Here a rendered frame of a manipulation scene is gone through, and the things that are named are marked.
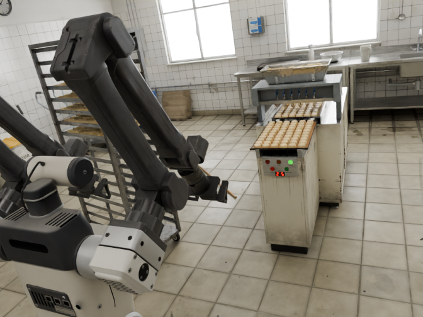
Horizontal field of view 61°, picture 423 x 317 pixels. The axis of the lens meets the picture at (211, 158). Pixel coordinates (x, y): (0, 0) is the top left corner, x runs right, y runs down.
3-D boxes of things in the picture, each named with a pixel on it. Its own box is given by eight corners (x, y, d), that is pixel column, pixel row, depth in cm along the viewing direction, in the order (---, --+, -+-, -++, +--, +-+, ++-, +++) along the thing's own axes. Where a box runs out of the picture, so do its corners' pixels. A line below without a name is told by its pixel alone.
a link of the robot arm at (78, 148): (34, 155, 110) (54, 155, 106) (53, 127, 116) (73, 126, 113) (59, 177, 119) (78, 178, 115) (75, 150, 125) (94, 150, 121)
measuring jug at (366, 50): (366, 61, 499) (366, 46, 492) (357, 60, 517) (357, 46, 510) (375, 60, 502) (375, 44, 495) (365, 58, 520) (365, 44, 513)
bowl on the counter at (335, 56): (319, 64, 534) (318, 56, 530) (321, 60, 562) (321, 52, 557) (342, 62, 521) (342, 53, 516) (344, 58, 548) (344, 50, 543)
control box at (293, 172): (264, 173, 260) (262, 156, 255) (298, 174, 251) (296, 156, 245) (263, 175, 257) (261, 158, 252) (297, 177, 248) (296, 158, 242)
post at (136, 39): (181, 230, 314) (137, 26, 251) (179, 232, 312) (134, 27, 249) (179, 229, 316) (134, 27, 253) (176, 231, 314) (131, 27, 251)
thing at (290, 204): (283, 207, 347) (276, 118, 313) (320, 209, 333) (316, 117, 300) (266, 252, 288) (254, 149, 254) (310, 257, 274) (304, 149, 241)
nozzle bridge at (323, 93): (264, 114, 350) (260, 80, 337) (342, 111, 321) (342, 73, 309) (255, 126, 322) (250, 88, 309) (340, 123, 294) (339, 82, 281)
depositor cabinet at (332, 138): (288, 155, 461) (283, 91, 429) (347, 155, 432) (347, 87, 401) (264, 206, 353) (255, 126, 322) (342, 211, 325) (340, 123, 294)
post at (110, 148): (144, 260, 282) (82, 36, 219) (141, 263, 280) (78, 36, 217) (141, 260, 284) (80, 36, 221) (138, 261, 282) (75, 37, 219)
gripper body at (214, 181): (190, 178, 109) (180, 165, 103) (221, 179, 105) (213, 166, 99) (184, 197, 106) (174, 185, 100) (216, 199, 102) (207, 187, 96)
